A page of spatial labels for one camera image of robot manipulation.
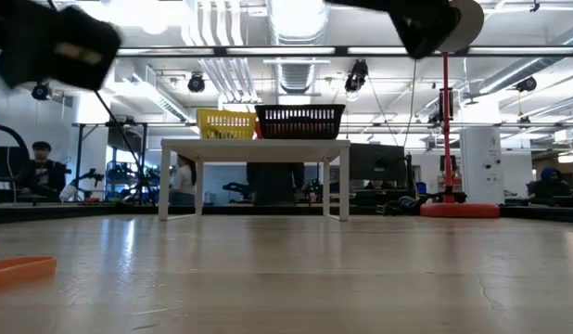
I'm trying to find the white round pillar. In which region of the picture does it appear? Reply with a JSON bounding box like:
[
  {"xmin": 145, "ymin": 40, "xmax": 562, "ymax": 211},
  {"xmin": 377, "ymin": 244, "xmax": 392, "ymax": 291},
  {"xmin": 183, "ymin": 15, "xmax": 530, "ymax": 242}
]
[{"xmin": 459, "ymin": 125, "xmax": 505, "ymax": 206}]

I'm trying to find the red desk lamp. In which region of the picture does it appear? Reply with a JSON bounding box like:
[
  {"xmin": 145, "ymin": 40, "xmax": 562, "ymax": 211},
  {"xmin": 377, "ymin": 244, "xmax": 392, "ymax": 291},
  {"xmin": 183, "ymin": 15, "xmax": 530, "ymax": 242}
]
[{"xmin": 419, "ymin": 0, "xmax": 501, "ymax": 219}]

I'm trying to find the black plastic basket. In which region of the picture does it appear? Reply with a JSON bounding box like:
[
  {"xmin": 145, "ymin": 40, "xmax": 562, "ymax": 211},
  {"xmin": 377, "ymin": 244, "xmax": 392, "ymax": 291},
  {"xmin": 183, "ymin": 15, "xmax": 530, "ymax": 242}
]
[{"xmin": 254, "ymin": 103, "xmax": 347, "ymax": 141}]

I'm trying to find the yellow plastic basket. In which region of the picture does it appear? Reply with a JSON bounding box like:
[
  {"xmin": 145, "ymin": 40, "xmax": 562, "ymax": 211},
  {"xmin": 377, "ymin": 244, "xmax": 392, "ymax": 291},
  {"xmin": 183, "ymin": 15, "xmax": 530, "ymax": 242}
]
[{"xmin": 195, "ymin": 108, "xmax": 259, "ymax": 141}]

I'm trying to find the orange rubber band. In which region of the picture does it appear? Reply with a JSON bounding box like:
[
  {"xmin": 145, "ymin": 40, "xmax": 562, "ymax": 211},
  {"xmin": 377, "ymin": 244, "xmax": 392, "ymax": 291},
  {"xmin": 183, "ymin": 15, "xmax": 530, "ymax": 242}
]
[{"xmin": 0, "ymin": 255, "xmax": 58, "ymax": 289}]

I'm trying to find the person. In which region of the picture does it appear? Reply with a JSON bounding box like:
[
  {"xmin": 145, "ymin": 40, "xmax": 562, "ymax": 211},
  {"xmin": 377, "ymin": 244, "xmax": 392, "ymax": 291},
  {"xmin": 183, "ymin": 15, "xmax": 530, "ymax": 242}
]
[
  {"xmin": 22, "ymin": 140, "xmax": 69, "ymax": 199},
  {"xmin": 527, "ymin": 166, "xmax": 573, "ymax": 201},
  {"xmin": 169, "ymin": 154, "xmax": 198, "ymax": 206},
  {"xmin": 245, "ymin": 161, "xmax": 307, "ymax": 206}
]

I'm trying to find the white metal shelf riser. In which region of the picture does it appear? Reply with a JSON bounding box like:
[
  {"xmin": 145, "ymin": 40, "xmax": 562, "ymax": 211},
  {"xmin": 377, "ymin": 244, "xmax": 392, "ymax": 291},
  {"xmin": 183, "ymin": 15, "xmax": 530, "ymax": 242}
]
[{"xmin": 157, "ymin": 137, "xmax": 352, "ymax": 223}]

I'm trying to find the black monitor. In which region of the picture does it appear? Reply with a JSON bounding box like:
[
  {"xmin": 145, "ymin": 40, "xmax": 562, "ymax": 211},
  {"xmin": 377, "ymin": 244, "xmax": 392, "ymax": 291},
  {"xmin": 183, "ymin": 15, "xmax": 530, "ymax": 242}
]
[{"xmin": 349, "ymin": 142, "xmax": 408, "ymax": 185}]

